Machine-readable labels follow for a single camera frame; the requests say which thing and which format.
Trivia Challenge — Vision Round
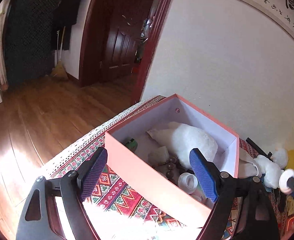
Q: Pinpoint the white screw lid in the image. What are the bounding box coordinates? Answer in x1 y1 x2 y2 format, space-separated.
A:
178 172 198 194

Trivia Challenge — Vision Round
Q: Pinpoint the white plush toy front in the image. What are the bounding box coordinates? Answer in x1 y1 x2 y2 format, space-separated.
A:
147 121 218 169

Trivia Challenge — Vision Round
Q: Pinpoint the white plush dog toy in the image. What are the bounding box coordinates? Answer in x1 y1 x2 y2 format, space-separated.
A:
254 148 289 189

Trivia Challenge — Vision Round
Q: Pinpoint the cream knitted beanie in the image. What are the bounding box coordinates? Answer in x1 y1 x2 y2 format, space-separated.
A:
238 148 262 178

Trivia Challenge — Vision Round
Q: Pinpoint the green tape measure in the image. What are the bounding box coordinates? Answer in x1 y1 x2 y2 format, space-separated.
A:
125 138 138 153

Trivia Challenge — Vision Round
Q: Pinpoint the white fluffy pompom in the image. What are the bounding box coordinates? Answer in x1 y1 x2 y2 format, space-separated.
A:
279 168 294 195

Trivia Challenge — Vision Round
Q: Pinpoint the patterned woven bedspread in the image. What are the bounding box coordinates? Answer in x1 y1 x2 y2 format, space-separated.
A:
44 94 294 240

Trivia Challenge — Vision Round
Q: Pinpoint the black tripod stick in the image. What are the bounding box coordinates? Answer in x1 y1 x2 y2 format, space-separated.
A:
246 138 273 160

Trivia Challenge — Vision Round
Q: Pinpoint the salmon cardboard box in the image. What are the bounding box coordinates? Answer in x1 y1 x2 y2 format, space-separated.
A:
105 94 240 228

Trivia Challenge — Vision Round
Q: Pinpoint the straw broom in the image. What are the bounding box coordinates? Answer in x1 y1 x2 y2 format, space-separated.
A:
50 27 68 81

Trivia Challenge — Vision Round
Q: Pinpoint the dark mesh screen door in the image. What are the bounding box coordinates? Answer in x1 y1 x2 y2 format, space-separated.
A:
4 0 59 87

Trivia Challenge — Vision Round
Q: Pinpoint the black coat on hook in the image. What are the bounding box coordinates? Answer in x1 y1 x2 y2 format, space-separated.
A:
50 0 81 50

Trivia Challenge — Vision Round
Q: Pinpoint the dark red wooden door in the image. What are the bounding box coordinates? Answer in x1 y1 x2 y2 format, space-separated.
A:
79 0 171 103

